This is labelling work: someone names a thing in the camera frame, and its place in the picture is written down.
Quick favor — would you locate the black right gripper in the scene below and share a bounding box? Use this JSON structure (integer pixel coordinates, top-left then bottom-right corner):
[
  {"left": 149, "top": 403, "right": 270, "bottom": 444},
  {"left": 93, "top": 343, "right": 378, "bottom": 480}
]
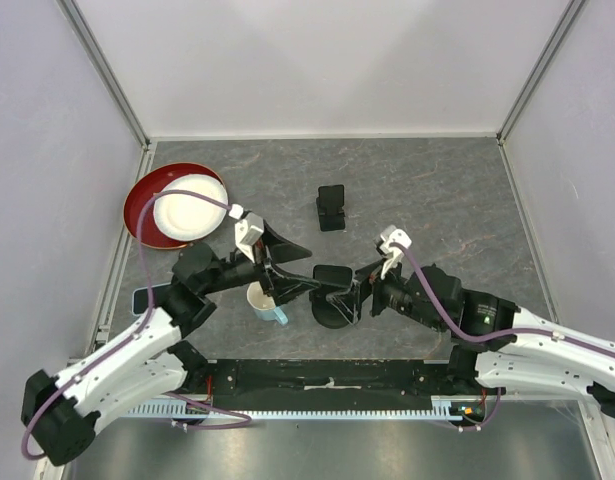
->
[{"left": 326, "top": 251, "right": 445, "bottom": 332}]

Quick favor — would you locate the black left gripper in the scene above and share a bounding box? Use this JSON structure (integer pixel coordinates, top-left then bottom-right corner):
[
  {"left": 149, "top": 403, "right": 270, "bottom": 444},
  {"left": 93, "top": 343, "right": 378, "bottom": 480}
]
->
[{"left": 201, "top": 219, "right": 320, "bottom": 304}]

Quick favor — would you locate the black round-base phone holder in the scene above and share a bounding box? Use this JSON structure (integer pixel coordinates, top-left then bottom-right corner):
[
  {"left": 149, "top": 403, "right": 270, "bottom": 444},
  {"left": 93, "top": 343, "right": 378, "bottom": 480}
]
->
[{"left": 309, "top": 287, "right": 351, "bottom": 329}]

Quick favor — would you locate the black phone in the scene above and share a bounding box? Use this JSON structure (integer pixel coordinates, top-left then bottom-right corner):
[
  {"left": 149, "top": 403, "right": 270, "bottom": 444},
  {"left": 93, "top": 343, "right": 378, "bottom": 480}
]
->
[{"left": 313, "top": 265, "right": 353, "bottom": 289}]

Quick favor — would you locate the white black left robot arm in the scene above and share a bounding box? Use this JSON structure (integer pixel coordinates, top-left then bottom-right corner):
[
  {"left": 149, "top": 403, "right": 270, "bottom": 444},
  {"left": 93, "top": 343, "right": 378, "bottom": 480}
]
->
[{"left": 21, "top": 219, "right": 318, "bottom": 466}]

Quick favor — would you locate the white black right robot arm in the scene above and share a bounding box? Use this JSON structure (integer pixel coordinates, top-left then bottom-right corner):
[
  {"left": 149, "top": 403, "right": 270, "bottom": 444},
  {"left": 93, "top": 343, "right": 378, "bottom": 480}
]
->
[{"left": 312, "top": 262, "right": 615, "bottom": 419}]

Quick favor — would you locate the black folding phone stand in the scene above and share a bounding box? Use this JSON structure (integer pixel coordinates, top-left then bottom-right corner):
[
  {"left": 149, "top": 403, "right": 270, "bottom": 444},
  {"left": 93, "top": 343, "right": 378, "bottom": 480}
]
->
[{"left": 316, "top": 184, "right": 345, "bottom": 232}]

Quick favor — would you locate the phone in light blue case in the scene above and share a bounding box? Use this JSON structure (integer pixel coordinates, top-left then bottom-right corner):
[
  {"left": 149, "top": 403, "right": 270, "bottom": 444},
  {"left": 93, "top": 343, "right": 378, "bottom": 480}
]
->
[{"left": 131, "top": 283, "right": 169, "bottom": 317}]

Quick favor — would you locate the light blue mug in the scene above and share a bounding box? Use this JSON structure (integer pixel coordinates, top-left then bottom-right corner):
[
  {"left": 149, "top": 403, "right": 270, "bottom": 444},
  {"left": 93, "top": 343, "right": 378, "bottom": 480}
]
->
[{"left": 246, "top": 282, "right": 288, "bottom": 325}]

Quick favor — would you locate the white round plate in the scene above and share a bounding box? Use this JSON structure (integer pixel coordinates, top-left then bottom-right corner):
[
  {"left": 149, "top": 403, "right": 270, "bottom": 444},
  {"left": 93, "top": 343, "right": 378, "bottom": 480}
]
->
[{"left": 153, "top": 174, "right": 228, "bottom": 242}]

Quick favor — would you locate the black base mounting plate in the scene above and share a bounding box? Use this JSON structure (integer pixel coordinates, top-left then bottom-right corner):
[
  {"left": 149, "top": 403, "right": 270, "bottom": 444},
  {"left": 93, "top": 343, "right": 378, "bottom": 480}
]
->
[{"left": 188, "top": 347, "right": 496, "bottom": 399}]

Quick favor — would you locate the red round tray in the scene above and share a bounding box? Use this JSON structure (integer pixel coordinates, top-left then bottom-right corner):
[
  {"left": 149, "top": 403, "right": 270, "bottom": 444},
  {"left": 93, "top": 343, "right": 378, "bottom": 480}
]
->
[{"left": 124, "top": 163, "right": 226, "bottom": 249}]

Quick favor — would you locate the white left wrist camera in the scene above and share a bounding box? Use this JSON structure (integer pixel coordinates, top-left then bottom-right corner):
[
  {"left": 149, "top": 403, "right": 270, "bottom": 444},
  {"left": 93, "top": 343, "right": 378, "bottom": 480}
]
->
[{"left": 228, "top": 204, "right": 265, "bottom": 263}]

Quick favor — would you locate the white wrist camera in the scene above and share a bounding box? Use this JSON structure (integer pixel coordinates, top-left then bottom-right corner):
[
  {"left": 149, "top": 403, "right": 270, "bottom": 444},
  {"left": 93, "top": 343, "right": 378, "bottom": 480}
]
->
[
  {"left": 375, "top": 225, "right": 412, "bottom": 280},
  {"left": 228, "top": 204, "right": 265, "bottom": 263}
]

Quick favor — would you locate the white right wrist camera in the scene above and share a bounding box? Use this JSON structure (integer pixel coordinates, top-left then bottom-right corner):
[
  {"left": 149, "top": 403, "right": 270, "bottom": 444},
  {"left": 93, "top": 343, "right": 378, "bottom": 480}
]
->
[{"left": 375, "top": 225, "right": 412, "bottom": 280}]

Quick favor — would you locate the aluminium frame post left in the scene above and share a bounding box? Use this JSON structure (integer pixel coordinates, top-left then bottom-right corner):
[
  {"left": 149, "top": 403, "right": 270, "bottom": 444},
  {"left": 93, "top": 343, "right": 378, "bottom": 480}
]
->
[{"left": 56, "top": 0, "right": 151, "bottom": 150}]

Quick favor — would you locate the aluminium frame post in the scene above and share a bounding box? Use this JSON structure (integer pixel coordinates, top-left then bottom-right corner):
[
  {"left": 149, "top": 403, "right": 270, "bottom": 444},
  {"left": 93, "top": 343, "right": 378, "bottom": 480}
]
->
[
  {"left": 56, "top": 0, "right": 151, "bottom": 150},
  {"left": 496, "top": 0, "right": 588, "bottom": 147}
]

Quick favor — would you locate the aluminium frame post right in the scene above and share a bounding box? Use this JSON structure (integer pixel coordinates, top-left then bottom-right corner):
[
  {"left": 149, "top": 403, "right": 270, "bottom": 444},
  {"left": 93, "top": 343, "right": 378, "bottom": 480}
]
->
[{"left": 496, "top": 0, "right": 588, "bottom": 147}]

